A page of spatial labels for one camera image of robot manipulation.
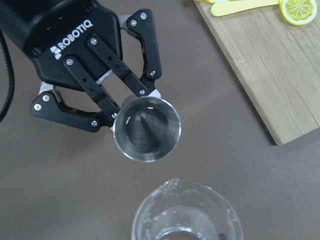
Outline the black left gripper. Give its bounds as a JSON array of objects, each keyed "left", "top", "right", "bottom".
[{"left": 0, "top": 0, "right": 162, "bottom": 133}]

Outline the steel double jigger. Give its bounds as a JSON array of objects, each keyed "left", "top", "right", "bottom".
[{"left": 113, "top": 96, "right": 182, "bottom": 163}]

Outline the small clear glass cup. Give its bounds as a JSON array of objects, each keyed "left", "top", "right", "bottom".
[{"left": 131, "top": 178, "right": 244, "bottom": 240}]

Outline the lemon slice upper of row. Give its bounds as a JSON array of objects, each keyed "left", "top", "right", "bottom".
[{"left": 205, "top": 0, "right": 230, "bottom": 5}]

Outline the wooden cutting board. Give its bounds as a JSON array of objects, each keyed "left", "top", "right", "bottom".
[{"left": 195, "top": 1, "right": 320, "bottom": 145}]

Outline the lemon slice on fork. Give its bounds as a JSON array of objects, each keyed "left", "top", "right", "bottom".
[{"left": 279, "top": 0, "right": 318, "bottom": 26}]

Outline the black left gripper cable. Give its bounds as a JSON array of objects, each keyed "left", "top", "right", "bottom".
[{"left": 0, "top": 31, "right": 16, "bottom": 123}]

